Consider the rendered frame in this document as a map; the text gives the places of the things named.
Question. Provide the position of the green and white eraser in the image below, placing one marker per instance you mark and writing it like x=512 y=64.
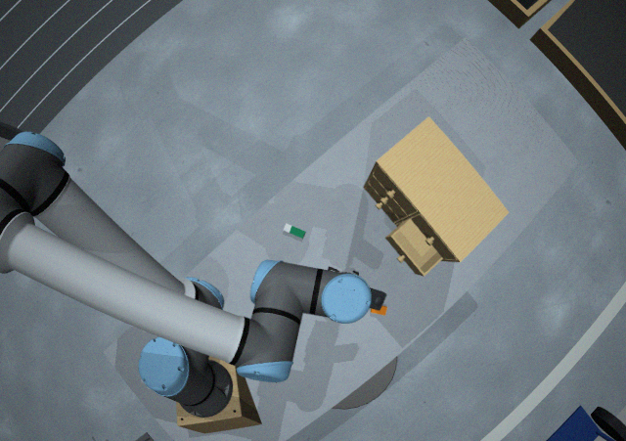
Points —
x=295 y=231

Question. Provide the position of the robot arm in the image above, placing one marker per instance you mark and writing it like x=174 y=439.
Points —
x=262 y=348

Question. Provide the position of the tan wooden chest of drawers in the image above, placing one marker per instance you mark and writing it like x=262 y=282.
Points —
x=443 y=186

